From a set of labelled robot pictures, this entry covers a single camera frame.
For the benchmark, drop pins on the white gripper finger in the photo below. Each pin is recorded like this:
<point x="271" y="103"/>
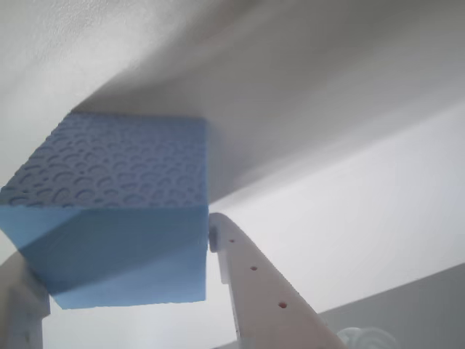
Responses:
<point x="261" y="298"/>
<point x="18" y="320"/>

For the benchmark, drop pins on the blue foam cube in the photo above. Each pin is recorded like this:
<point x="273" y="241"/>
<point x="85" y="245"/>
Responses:
<point x="109" y="218"/>

